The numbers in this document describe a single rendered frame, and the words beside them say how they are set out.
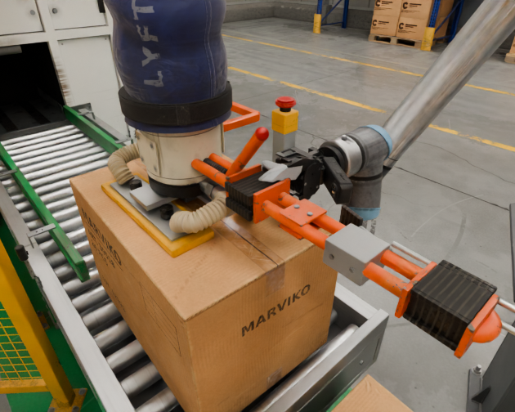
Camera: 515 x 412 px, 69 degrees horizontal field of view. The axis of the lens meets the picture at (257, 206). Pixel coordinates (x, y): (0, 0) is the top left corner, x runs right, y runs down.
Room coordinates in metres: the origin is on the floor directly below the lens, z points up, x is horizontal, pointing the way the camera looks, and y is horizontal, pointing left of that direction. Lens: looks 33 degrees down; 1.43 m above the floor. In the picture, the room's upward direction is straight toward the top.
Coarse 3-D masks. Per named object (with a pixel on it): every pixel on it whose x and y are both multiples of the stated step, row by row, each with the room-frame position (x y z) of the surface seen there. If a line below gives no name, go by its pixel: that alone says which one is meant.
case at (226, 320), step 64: (128, 256) 0.57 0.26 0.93; (192, 256) 0.55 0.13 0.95; (256, 256) 0.55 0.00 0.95; (320, 256) 0.60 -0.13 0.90; (128, 320) 0.69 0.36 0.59; (192, 320) 0.40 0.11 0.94; (256, 320) 0.49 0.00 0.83; (320, 320) 0.62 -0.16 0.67; (192, 384) 0.40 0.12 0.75; (256, 384) 0.49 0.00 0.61
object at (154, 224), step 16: (112, 192) 0.75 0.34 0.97; (128, 192) 0.75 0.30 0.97; (128, 208) 0.69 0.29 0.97; (144, 208) 0.68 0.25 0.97; (160, 208) 0.64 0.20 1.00; (176, 208) 0.68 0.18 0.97; (144, 224) 0.63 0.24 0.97; (160, 224) 0.62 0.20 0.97; (160, 240) 0.58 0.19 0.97; (176, 240) 0.57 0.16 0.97; (192, 240) 0.57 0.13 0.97; (176, 256) 0.55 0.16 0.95
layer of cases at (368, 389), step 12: (360, 384) 0.53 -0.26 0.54; (372, 384) 0.53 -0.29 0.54; (348, 396) 0.50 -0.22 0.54; (360, 396) 0.50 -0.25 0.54; (372, 396) 0.50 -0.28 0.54; (384, 396) 0.50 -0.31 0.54; (336, 408) 0.47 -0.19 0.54; (348, 408) 0.47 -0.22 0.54; (360, 408) 0.47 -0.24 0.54; (372, 408) 0.47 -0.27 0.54; (384, 408) 0.47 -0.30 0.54; (396, 408) 0.47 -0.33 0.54; (408, 408) 0.47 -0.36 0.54
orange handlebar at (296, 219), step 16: (240, 112) 1.00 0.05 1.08; (256, 112) 0.97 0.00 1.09; (224, 128) 0.88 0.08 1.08; (224, 160) 0.68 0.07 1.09; (208, 176) 0.64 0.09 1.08; (224, 176) 0.62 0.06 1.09; (272, 208) 0.51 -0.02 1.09; (288, 208) 0.50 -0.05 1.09; (304, 208) 0.50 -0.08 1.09; (320, 208) 0.50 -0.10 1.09; (288, 224) 0.48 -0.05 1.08; (304, 224) 0.46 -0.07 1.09; (320, 224) 0.48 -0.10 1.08; (336, 224) 0.47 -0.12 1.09; (320, 240) 0.43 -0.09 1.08; (384, 256) 0.40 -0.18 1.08; (400, 256) 0.39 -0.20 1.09; (368, 272) 0.37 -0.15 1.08; (384, 272) 0.36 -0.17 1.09; (400, 272) 0.37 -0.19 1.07; (416, 272) 0.36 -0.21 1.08; (384, 288) 0.35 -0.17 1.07; (400, 288) 0.33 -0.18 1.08; (496, 320) 0.28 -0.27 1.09; (480, 336) 0.26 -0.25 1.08; (496, 336) 0.27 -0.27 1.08
